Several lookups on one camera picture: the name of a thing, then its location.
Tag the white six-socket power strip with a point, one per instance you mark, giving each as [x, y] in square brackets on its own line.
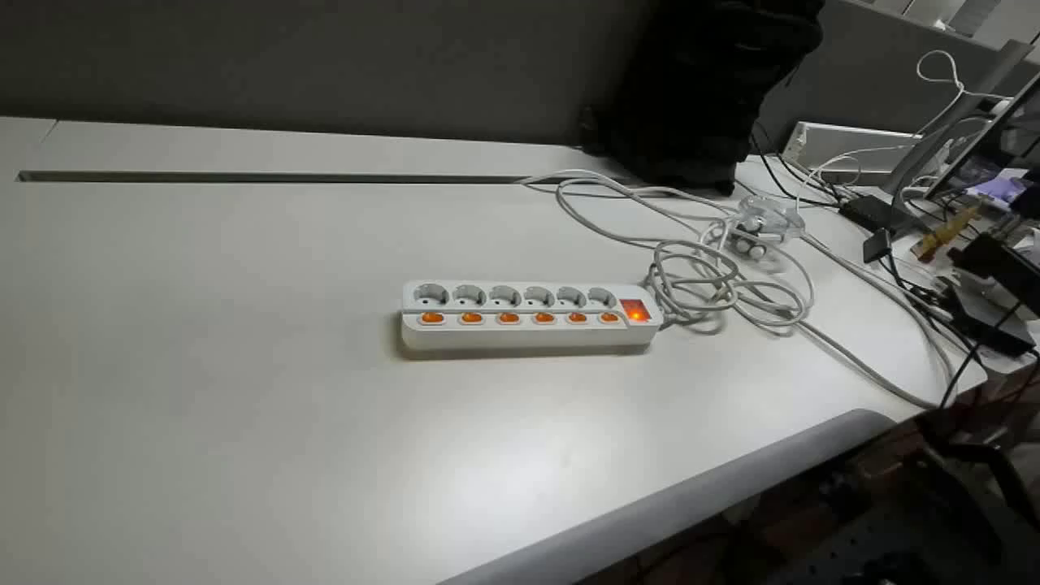
[494, 315]

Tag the black bag on table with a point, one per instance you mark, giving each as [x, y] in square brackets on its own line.
[696, 83]

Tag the white flat box device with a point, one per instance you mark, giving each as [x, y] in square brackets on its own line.
[839, 150]

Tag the black power adapter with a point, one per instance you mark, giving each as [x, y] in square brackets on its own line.
[988, 314]

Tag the white looped cable background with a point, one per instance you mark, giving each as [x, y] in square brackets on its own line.
[941, 65]

